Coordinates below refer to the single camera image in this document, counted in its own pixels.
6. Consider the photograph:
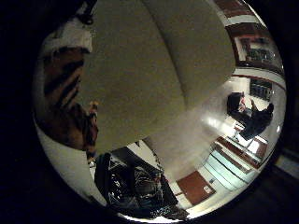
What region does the seated person in black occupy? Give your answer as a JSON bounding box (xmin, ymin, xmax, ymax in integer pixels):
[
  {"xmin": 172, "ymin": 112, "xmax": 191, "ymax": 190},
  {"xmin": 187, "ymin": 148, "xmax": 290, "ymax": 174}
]
[{"xmin": 226, "ymin": 91, "xmax": 275, "ymax": 141}]

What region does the black wall monitor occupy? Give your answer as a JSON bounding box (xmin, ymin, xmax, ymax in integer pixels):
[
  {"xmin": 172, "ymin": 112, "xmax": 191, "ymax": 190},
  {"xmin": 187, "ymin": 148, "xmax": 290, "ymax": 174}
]
[{"xmin": 249, "ymin": 77, "xmax": 274, "ymax": 102}]

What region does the olive green upholstered bench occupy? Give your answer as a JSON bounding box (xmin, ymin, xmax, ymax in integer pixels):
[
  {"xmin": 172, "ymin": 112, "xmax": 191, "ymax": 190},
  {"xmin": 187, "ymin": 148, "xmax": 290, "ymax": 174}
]
[{"xmin": 78, "ymin": 0, "xmax": 237, "ymax": 157}]

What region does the red brown door panel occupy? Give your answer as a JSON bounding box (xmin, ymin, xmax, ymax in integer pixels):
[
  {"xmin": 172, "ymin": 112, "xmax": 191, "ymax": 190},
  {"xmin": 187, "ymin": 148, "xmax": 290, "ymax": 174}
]
[{"xmin": 176, "ymin": 170, "xmax": 217, "ymax": 206}]

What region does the black equipment cart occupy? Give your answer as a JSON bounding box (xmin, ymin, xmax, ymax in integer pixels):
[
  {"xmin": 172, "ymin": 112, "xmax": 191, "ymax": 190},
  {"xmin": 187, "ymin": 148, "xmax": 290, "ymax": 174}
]
[{"xmin": 93, "ymin": 146, "xmax": 191, "ymax": 220}]

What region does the orange striped tiger plush toy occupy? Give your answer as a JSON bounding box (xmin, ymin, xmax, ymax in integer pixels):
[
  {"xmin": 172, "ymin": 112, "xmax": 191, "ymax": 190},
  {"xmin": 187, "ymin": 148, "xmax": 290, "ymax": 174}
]
[{"xmin": 33, "ymin": 46, "xmax": 101, "ymax": 160}]

